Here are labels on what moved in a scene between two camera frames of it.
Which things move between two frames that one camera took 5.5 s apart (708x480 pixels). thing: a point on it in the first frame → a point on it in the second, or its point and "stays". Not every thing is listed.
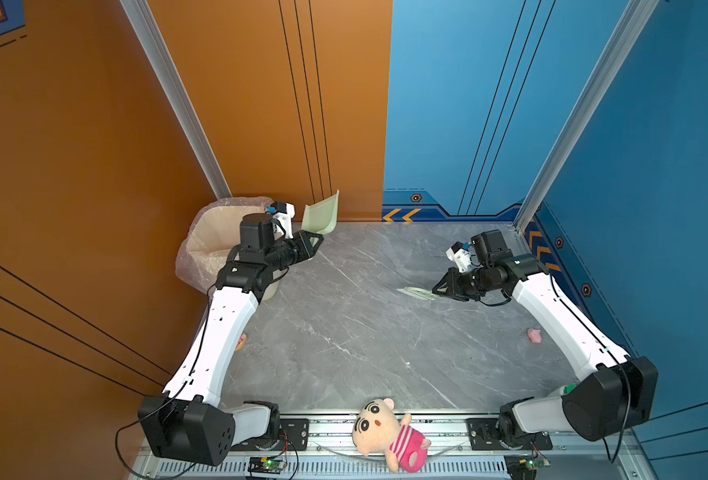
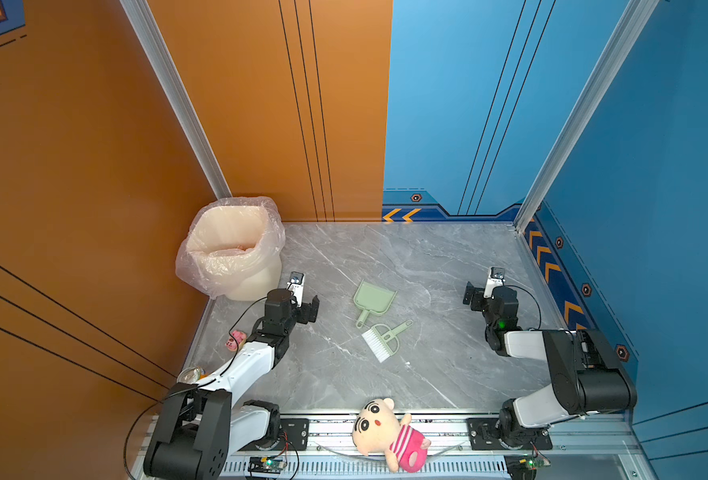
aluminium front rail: x=462 y=447 stays
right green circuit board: x=523 y=467 stays
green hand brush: x=420 y=292 → x=383 y=341
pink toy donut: x=242 y=342 stays
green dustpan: x=321 y=217 → x=372 y=299
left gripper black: x=299 y=240 → x=308 y=312
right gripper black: x=451 y=286 → x=478 y=297
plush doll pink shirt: x=378 y=429 stays
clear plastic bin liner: x=214 y=232 stays
